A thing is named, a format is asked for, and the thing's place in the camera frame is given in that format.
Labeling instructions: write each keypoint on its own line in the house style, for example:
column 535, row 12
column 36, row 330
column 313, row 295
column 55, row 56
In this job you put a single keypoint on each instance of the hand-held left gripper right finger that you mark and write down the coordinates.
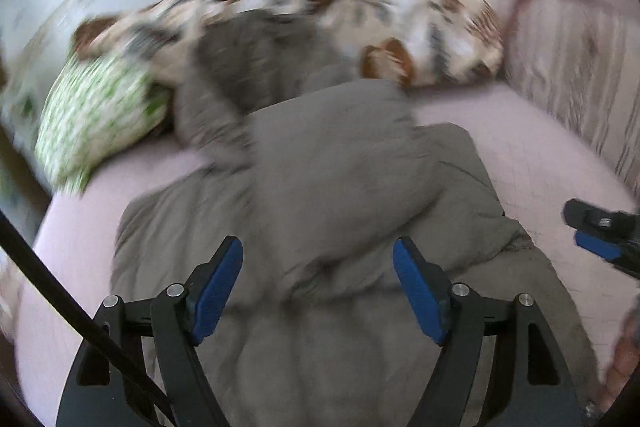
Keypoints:
column 420, row 292

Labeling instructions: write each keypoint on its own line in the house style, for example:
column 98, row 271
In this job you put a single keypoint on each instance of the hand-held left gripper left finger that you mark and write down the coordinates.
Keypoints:
column 217, row 292

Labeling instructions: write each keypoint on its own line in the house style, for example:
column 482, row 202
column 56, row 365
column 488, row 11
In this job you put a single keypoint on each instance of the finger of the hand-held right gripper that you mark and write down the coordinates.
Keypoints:
column 595, row 244

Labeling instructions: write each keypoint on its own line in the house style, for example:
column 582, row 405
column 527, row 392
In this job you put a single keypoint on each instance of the grey puffer jacket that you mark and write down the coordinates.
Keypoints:
column 325, row 157

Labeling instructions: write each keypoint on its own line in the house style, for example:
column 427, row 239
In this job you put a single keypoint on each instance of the person's right forearm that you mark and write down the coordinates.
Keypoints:
column 625, row 357

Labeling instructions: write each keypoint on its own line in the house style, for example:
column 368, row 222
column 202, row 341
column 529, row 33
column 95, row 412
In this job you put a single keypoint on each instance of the striped cushion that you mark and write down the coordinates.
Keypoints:
column 565, row 57

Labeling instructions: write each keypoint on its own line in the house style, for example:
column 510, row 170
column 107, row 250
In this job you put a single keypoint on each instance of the green patterned pillow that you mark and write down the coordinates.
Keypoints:
column 95, row 117

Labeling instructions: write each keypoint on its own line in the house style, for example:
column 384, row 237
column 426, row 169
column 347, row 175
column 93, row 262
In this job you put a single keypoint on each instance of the leaf print fleece blanket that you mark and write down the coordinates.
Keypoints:
column 440, row 22

